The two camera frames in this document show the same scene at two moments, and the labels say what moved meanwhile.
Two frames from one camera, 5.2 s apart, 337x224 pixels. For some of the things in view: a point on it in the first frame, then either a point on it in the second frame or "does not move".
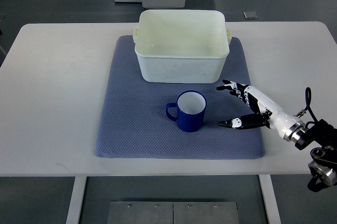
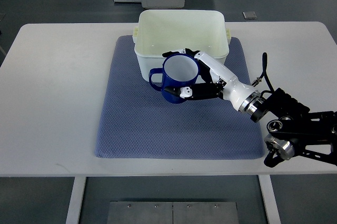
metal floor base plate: [172, 212] does not move
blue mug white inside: [191, 106] -> [178, 70]
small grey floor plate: [250, 15] does not move
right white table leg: [273, 210] does not move
